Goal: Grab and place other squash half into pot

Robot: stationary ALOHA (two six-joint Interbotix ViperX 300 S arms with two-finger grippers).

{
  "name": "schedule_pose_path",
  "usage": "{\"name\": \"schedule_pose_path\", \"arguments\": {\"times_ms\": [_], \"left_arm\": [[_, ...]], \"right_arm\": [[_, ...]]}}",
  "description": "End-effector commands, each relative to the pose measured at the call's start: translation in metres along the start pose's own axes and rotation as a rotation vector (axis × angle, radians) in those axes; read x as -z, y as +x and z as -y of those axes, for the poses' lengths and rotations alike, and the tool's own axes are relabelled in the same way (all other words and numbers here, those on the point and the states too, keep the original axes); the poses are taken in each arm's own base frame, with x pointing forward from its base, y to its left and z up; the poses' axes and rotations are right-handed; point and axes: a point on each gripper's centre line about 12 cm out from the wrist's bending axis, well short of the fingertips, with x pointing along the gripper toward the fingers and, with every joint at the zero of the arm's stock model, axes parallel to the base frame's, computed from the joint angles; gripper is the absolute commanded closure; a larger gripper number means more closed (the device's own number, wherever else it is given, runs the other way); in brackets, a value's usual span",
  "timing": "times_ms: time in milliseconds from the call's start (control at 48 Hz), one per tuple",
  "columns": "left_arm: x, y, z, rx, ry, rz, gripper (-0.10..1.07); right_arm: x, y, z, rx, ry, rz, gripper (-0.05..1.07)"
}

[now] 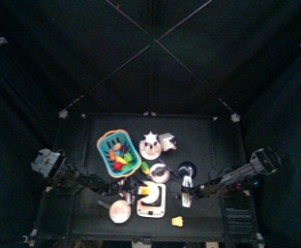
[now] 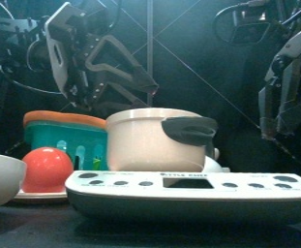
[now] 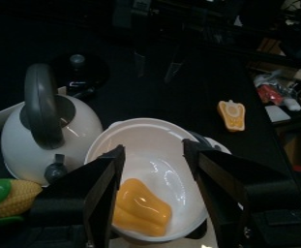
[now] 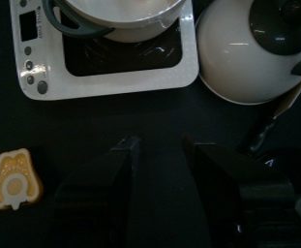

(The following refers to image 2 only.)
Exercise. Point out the metal frame pole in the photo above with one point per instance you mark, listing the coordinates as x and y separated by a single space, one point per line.
150 48

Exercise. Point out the teal basket orange rim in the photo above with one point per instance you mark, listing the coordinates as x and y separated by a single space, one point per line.
58 135

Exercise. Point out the white kitchen scale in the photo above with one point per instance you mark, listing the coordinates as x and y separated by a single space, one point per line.
191 197

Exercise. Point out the small white plate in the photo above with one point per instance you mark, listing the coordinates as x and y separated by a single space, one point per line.
41 196

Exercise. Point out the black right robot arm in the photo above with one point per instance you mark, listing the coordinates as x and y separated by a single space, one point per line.
261 22

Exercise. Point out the red toy egg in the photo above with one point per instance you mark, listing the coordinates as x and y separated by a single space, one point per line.
47 169

